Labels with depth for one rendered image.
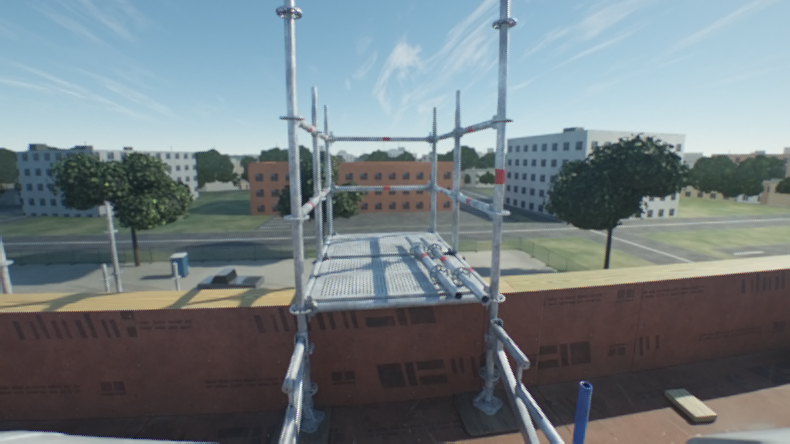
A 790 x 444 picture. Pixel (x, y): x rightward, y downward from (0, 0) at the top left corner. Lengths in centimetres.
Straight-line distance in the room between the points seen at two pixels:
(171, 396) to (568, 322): 252
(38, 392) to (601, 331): 354
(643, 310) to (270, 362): 250
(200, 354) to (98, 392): 67
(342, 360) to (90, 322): 145
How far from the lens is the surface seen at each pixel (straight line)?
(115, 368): 249
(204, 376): 227
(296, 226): 158
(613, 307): 254
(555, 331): 234
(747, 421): 293
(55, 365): 269
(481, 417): 218
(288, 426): 160
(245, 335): 204
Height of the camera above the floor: 153
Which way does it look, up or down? 7 degrees down
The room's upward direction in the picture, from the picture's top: straight up
